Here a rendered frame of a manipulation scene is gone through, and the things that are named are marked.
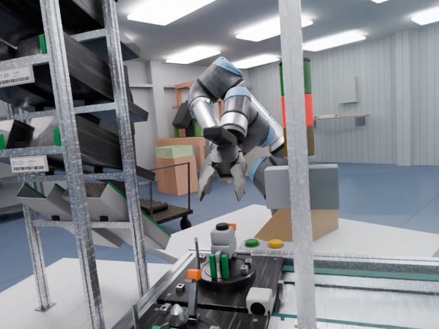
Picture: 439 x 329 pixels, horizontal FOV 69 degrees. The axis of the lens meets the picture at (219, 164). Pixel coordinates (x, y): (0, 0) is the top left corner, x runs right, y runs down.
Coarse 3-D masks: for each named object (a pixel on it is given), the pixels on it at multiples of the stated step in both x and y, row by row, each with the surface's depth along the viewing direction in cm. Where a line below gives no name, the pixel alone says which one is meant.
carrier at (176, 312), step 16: (160, 304) 65; (176, 304) 50; (144, 320) 60; (160, 320) 60; (176, 320) 49; (192, 320) 54; (208, 320) 55; (224, 320) 58; (240, 320) 58; (256, 320) 57
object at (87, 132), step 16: (32, 128) 68; (48, 128) 65; (80, 128) 65; (96, 128) 68; (32, 144) 66; (48, 144) 63; (80, 144) 65; (96, 144) 68; (112, 144) 72; (96, 160) 68; (112, 160) 72; (144, 176) 81
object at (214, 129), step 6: (216, 126) 72; (204, 132) 72; (210, 132) 72; (216, 132) 71; (222, 132) 71; (228, 132) 75; (210, 138) 72; (216, 138) 72; (222, 138) 73; (228, 138) 75; (234, 138) 80; (216, 144) 80; (234, 144) 80
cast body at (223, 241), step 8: (224, 224) 73; (216, 232) 71; (224, 232) 71; (232, 232) 73; (216, 240) 72; (224, 240) 71; (232, 240) 73; (216, 248) 71; (224, 248) 71; (232, 248) 73; (216, 256) 69
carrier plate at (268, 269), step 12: (192, 264) 82; (264, 264) 79; (276, 264) 78; (180, 276) 77; (264, 276) 73; (276, 276) 72; (168, 288) 71; (264, 288) 68; (276, 288) 69; (168, 300) 67; (180, 300) 66; (204, 300) 65; (216, 300) 65; (228, 300) 64; (240, 300) 64; (240, 312) 62
